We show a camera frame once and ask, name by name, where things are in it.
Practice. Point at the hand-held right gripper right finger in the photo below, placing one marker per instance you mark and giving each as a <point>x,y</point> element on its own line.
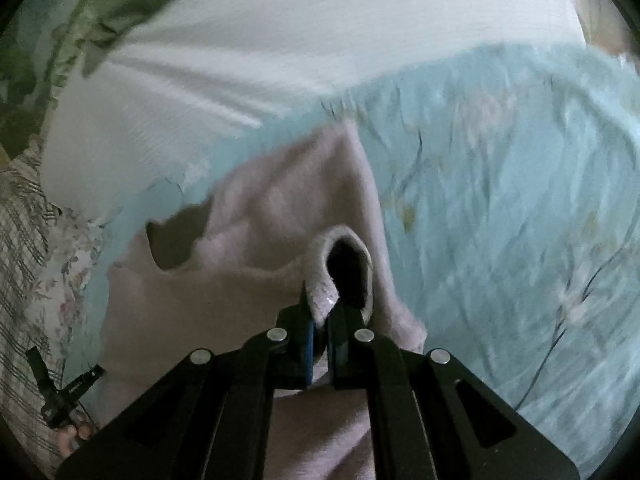
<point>336,355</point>

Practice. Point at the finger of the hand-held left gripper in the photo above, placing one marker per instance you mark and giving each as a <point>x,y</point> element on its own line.
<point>85,379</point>
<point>40,370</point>

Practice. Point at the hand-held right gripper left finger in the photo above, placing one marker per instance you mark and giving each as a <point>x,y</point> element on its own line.
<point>309,355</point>

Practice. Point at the pink fluffy towel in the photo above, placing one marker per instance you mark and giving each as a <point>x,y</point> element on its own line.
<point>225,285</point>

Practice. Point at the person's left hand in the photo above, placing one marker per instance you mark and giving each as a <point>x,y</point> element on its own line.
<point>75,440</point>

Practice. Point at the white floral pillow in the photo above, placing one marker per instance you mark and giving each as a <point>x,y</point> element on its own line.
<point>65,270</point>

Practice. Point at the green plaid pillow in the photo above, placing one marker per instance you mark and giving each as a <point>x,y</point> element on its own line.
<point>20,260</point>

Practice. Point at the blue floral bed sheet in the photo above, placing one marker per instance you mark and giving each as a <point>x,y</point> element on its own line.
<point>500,185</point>

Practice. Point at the white striped quilt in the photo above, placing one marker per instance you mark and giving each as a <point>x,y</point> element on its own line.
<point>300,35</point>

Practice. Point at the green cloth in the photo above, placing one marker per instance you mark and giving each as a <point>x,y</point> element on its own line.
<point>75,5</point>

